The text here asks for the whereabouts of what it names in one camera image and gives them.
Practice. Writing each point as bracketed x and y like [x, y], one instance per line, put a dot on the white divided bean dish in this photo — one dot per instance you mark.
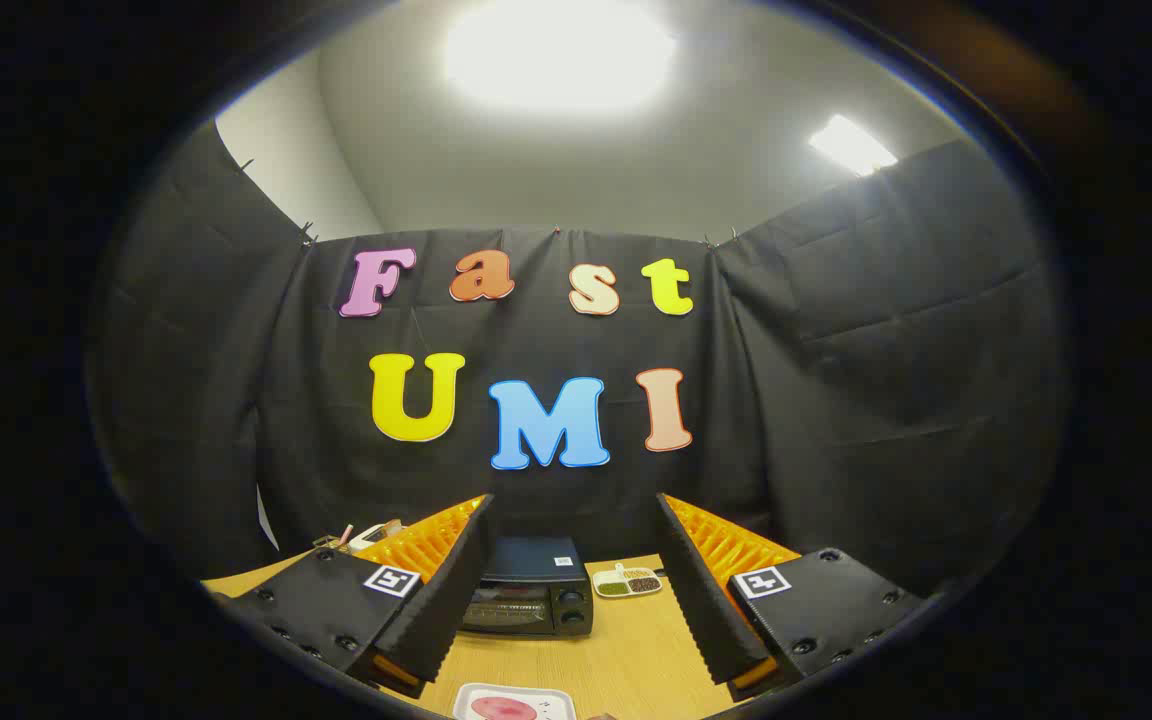
[626, 585]

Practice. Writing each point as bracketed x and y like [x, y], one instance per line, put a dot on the small ceiling light panel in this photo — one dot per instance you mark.
[851, 145]

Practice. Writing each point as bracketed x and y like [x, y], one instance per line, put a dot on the large ceiling light panel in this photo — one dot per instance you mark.
[561, 50]

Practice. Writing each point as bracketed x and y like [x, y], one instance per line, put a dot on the white square plate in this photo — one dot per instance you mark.
[551, 700]

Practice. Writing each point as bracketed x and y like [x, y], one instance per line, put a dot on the pink round food slice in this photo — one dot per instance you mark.
[504, 709]

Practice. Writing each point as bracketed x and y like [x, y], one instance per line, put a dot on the black backdrop cloth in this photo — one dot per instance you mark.
[836, 400]

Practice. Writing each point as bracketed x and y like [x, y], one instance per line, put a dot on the white bread toaster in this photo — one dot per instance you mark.
[376, 535]

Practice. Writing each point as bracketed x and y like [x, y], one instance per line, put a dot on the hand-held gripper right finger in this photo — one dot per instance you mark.
[701, 600]

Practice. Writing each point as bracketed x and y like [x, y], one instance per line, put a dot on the black toaster oven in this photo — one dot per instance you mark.
[534, 560]

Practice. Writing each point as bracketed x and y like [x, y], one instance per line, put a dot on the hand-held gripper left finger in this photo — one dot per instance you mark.
[451, 590]

